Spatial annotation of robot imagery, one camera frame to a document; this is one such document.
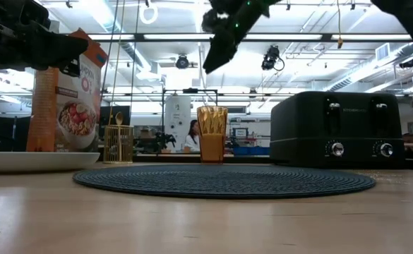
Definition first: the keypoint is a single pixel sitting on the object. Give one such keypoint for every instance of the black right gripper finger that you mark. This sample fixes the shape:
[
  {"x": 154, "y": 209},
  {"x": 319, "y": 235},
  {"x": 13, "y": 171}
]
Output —
[
  {"x": 210, "y": 20},
  {"x": 222, "y": 51}
]

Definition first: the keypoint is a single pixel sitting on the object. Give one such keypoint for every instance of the person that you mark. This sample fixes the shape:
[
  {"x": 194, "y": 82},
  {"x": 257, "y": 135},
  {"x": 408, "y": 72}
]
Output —
[{"x": 193, "y": 141}]

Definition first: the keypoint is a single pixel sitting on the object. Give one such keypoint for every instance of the blue storage bin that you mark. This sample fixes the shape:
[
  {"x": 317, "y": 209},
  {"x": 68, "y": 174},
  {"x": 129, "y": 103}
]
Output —
[{"x": 252, "y": 151}]

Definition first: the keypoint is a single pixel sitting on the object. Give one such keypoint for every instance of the gold spoon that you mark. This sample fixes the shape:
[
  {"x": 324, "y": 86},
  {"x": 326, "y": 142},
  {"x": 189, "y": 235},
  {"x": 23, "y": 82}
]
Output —
[{"x": 119, "y": 118}]

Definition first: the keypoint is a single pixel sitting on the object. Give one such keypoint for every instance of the round black ceiling camera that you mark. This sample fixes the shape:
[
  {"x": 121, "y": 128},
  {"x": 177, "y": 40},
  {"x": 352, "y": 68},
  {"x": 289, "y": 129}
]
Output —
[{"x": 182, "y": 62}]

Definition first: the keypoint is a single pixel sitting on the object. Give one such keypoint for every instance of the black four-slot toaster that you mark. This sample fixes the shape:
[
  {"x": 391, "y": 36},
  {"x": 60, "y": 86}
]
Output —
[{"x": 336, "y": 130}]

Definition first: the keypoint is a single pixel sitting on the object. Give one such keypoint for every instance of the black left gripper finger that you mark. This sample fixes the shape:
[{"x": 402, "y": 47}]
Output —
[
  {"x": 70, "y": 67},
  {"x": 61, "y": 47}
]

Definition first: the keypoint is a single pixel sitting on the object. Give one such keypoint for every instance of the black ceiling device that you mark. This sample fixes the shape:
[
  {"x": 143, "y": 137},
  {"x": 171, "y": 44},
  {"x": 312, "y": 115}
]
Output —
[{"x": 408, "y": 63}]

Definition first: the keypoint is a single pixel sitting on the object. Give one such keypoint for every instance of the white ceiling vent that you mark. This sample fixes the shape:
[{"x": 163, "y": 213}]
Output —
[{"x": 382, "y": 51}]

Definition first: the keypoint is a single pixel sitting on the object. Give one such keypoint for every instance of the dark background monitor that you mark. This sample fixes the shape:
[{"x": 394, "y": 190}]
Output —
[{"x": 116, "y": 113}]

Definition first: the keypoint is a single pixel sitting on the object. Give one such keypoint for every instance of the white plate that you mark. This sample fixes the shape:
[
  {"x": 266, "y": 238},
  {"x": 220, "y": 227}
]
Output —
[{"x": 33, "y": 160}]

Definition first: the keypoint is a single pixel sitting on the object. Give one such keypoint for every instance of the amber faceted glass tumbler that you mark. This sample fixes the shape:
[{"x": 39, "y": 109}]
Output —
[{"x": 212, "y": 141}]

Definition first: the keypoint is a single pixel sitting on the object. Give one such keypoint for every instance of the orange pumpkin cereal box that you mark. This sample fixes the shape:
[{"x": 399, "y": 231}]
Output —
[{"x": 75, "y": 106}]

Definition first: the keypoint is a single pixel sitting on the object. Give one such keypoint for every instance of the round dark blue placemat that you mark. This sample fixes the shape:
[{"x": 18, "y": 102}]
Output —
[{"x": 224, "y": 181}]

